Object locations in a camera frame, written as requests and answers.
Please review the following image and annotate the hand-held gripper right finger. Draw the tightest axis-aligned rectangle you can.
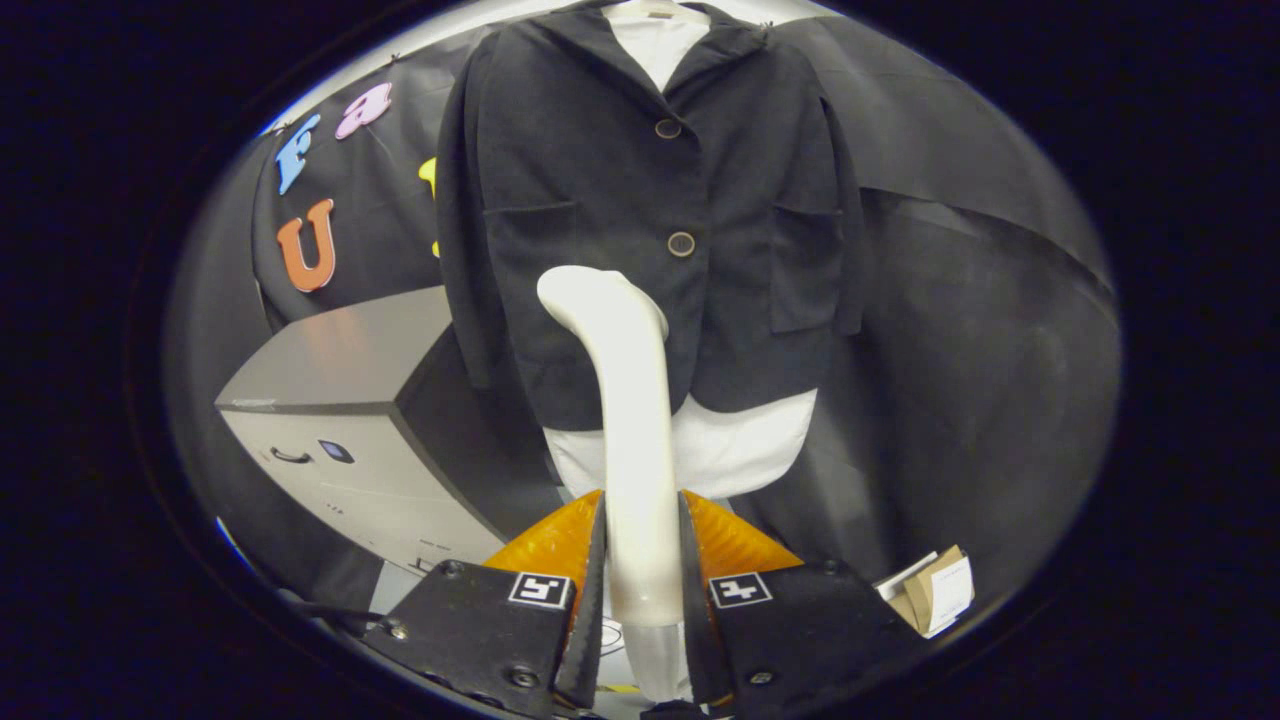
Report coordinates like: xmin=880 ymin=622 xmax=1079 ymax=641
xmin=680 ymin=488 xmax=926 ymax=720

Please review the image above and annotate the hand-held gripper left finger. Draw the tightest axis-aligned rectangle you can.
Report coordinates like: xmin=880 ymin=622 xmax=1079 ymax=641
xmin=360 ymin=488 xmax=607 ymax=720

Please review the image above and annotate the white garment steamer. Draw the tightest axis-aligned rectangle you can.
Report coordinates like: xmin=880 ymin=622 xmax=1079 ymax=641
xmin=536 ymin=265 xmax=696 ymax=706

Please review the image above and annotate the black button jacket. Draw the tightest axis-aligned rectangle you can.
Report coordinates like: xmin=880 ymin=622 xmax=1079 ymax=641
xmin=435 ymin=0 xmax=866 ymax=433

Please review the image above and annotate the white mannequin torso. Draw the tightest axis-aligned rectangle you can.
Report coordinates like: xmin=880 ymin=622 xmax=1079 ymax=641
xmin=543 ymin=0 xmax=819 ymax=501

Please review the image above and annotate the small cardboard box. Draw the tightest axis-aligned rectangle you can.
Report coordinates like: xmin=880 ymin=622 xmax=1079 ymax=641
xmin=875 ymin=545 xmax=976 ymax=639

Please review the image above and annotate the grey drawer cabinet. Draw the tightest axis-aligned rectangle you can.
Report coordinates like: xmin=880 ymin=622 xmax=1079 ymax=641
xmin=215 ymin=285 xmax=561 ymax=579

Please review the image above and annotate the black backdrop cloth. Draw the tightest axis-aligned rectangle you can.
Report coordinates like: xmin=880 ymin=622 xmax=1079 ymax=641
xmin=165 ymin=15 xmax=1123 ymax=611

